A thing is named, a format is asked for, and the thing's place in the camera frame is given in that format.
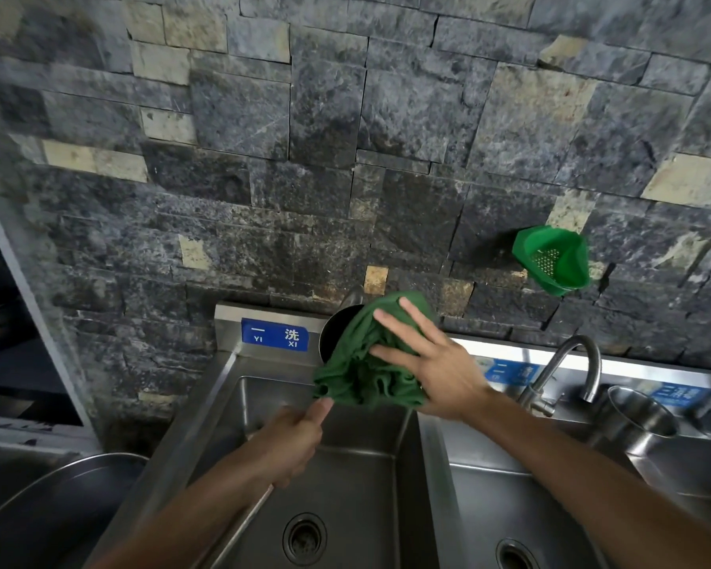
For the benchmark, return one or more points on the green cleaning cloth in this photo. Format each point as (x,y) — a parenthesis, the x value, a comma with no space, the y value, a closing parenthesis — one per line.
(361,367)

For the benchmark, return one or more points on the round sink drain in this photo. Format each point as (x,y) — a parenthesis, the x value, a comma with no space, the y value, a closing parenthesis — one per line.
(516,557)
(304,539)

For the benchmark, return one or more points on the steel pot with dark inside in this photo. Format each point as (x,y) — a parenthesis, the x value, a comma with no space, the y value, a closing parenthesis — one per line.
(334,328)

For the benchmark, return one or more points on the person's right forearm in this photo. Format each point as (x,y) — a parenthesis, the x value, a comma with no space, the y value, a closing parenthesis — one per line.
(586,479)

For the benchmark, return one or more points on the person's right middle finger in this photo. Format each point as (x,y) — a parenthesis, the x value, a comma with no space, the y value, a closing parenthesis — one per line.
(423,321)

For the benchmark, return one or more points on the green plastic strainer basket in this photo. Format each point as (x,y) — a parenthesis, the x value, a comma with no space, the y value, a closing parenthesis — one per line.
(554,260)

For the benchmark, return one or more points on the person's right thumb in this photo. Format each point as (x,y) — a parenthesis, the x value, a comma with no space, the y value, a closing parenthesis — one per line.
(394,356)

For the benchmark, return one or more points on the person's left thumb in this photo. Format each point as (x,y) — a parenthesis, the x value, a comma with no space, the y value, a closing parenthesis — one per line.
(320,413)

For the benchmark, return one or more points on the person's left forearm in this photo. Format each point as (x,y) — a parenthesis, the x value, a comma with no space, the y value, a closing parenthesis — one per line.
(195,521)

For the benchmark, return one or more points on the steel bowl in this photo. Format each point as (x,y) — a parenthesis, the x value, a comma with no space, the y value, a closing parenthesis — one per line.
(637,417)

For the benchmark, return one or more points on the large steel basin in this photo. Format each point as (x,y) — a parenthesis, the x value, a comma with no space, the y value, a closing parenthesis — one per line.
(47,515)

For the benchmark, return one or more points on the stainless steel sink unit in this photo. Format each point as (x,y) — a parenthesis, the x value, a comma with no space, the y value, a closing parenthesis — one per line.
(444,468)

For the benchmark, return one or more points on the person's left hand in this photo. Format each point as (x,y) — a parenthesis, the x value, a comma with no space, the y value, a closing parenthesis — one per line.
(284,444)

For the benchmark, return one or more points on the blue sink label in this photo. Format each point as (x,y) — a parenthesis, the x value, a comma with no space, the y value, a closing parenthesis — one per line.
(275,335)
(512,373)
(681,396)

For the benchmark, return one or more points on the person's right hand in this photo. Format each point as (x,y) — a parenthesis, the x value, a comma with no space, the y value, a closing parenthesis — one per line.
(447,376)

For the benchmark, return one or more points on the curved steel faucet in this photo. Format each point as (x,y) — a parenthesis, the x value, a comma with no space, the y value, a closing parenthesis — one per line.
(568,355)

